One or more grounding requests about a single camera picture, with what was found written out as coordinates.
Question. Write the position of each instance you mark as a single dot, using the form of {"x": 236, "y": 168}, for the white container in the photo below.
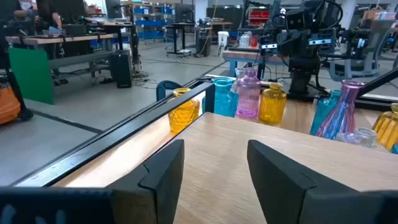
{"x": 223, "y": 39}

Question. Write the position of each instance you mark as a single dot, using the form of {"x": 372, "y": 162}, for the black computer tower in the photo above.
{"x": 122, "y": 70}

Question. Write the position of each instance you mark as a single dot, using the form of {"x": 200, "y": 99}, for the black background desk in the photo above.
{"x": 180, "y": 25}

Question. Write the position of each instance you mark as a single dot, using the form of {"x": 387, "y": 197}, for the blue bin shelving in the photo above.
{"x": 149, "y": 23}

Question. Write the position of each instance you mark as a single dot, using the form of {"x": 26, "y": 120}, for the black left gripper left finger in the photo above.
{"x": 161, "y": 186}

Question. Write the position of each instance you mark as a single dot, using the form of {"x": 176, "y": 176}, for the clear patterned glass vase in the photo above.
{"x": 362, "y": 137}

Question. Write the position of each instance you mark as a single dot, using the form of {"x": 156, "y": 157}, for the yellow large fluted vase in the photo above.
{"x": 388, "y": 127}

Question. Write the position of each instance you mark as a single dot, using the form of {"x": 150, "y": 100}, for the black aluminium rig frame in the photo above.
{"x": 379, "y": 82}

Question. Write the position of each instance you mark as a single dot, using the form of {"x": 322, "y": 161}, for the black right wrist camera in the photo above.
{"x": 298, "y": 19}

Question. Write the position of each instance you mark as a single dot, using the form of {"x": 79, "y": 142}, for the yellow honeycomb glass vase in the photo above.
{"x": 182, "y": 120}

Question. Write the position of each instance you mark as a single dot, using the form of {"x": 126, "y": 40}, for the green board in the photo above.
{"x": 31, "y": 74}

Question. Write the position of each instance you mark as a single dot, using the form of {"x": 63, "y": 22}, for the black monitor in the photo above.
{"x": 73, "y": 18}

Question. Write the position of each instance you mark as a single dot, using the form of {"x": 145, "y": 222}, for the teal textured glass bottle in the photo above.
{"x": 321, "y": 115}

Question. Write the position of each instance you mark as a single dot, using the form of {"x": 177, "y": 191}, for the wooden shelf board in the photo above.
{"x": 217, "y": 161}

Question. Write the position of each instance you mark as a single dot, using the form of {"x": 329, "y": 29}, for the teal urn-shaped glass vase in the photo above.
{"x": 224, "y": 99}

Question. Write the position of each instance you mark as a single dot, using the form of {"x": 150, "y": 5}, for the yellow ribbed glass bottle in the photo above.
{"x": 272, "y": 107}

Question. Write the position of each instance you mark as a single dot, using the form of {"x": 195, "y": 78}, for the grey office chair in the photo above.
{"x": 377, "y": 37}

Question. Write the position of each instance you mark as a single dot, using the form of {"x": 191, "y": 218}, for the red bin rack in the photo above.
{"x": 259, "y": 15}

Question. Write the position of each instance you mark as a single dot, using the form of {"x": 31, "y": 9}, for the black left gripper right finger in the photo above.
{"x": 280, "y": 186}

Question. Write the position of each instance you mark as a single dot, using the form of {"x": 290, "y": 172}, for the teal medallion-embossed glass jar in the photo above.
{"x": 395, "y": 149}

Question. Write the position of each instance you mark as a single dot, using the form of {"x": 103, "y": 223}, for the clear jar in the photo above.
{"x": 244, "y": 41}

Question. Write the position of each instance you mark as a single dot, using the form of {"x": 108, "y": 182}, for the pink ribbed glass bottle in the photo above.
{"x": 248, "y": 97}

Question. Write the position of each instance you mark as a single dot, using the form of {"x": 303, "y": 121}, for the clear square glass bottle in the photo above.
{"x": 237, "y": 77}

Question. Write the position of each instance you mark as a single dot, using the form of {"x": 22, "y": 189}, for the person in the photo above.
{"x": 46, "y": 14}
{"x": 18, "y": 14}

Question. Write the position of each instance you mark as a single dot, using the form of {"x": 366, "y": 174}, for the pink flared diamond-cut vase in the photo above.
{"x": 341, "y": 115}

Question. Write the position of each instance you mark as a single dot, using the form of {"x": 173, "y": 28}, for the wooden workbench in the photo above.
{"x": 46, "y": 40}

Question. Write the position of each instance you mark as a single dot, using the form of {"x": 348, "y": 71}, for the orange plastic container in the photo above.
{"x": 7, "y": 105}

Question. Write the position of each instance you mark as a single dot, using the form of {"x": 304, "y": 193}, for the blue chair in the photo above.
{"x": 161, "y": 88}

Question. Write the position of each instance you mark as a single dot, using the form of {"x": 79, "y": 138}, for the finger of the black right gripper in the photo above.
{"x": 269, "y": 52}
{"x": 320, "y": 48}

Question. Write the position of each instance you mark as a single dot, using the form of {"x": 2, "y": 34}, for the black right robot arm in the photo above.
{"x": 300, "y": 82}

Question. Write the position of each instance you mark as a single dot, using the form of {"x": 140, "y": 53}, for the wooden blue-legged side table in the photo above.
{"x": 245, "y": 56}

